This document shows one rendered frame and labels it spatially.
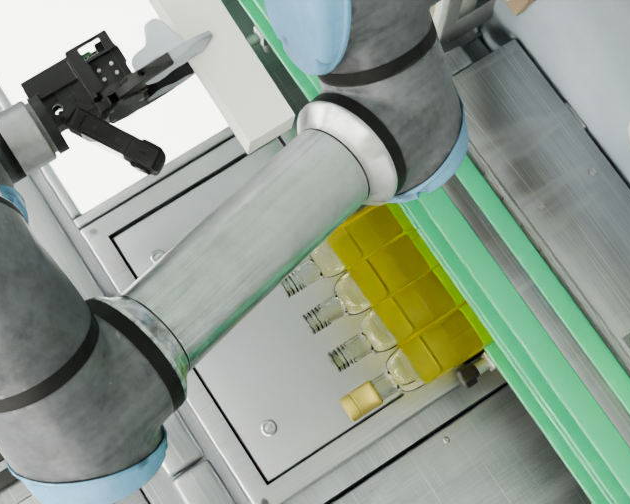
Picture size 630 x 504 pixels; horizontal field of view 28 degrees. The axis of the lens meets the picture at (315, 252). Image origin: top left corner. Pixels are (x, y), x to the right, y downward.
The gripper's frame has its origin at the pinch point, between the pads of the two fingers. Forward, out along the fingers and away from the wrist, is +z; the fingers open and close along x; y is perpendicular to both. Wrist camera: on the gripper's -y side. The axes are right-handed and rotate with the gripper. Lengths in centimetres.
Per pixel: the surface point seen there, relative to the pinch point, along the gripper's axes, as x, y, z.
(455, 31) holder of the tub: 6.9, -11.7, 28.7
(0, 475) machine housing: 34, -27, -49
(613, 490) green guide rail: 6, -68, 14
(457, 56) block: 5.2, -14.7, 26.6
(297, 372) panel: 30.1, -36.4, -8.0
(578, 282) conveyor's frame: 0, -45, 22
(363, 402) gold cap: 14.5, -43.8, -4.5
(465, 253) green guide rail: 3.7, -35.2, 13.7
